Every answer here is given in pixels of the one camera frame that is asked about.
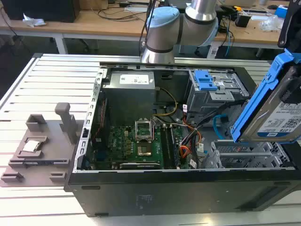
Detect hard disk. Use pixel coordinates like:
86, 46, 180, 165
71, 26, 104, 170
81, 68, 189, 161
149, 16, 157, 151
230, 48, 301, 145

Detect blue disk wire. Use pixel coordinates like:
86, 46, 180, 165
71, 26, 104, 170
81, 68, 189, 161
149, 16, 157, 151
212, 113, 229, 142

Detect grey metal disk bay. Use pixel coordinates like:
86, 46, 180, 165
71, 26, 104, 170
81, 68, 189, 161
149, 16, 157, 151
204, 139, 295, 169

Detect blue cardboard box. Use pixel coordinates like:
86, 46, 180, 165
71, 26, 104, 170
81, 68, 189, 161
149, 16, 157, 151
274, 4, 289, 17

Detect clear plastic bag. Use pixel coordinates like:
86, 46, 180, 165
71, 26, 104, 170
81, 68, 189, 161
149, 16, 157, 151
259, 15, 283, 32

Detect black cup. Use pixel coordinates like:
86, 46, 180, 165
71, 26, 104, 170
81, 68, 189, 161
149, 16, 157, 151
235, 13, 251, 28

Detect blue plastic cage latch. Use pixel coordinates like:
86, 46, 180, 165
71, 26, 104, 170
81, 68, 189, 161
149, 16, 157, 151
193, 70, 218, 91

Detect grey metal drive cage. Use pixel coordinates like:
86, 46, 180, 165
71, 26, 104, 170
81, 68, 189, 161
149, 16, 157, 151
184, 69, 250, 119

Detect black RAM slots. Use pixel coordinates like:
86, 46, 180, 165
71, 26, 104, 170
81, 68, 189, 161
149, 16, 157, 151
160, 125, 182, 169

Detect grey power supply unit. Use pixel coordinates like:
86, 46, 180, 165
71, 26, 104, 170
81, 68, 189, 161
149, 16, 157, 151
101, 70, 157, 123

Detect metal socket cover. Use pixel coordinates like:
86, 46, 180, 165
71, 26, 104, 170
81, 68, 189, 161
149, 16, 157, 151
135, 119, 154, 143

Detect wooden desk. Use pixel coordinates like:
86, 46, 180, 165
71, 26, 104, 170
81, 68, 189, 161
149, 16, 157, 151
0, 0, 301, 44

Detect green motherboard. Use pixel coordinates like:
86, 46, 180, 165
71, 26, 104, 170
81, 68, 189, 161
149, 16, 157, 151
107, 124, 182, 170

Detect black graphics card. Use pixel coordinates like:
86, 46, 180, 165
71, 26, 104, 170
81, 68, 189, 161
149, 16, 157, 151
119, 161, 163, 170

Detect black PC case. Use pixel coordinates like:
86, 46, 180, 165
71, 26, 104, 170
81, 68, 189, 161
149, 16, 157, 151
63, 61, 301, 218

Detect black box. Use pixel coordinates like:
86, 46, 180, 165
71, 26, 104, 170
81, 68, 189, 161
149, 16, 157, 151
1, 0, 81, 23

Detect crumpled white paper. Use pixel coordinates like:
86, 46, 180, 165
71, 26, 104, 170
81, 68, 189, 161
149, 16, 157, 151
22, 13, 47, 27

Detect grey parts rack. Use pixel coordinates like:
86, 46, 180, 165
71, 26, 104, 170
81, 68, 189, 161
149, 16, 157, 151
0, 102, 82, 188

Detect dark RAM stick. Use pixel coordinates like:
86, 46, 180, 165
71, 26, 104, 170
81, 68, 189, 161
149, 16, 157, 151
23, 159, 68, 166

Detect silver CPU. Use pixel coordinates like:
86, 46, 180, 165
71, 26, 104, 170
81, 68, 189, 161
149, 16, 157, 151
22, 139, 43, 153

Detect black disk wire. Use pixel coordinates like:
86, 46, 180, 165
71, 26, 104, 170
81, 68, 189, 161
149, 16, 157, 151
196, 99, 248, 129

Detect yellow and black power cable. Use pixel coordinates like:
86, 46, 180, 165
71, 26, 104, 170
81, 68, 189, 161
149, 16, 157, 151
152, 87, 178, 117

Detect orange and black wire bundle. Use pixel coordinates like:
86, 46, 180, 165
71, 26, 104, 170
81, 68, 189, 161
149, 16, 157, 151
178, 122, 206, 163

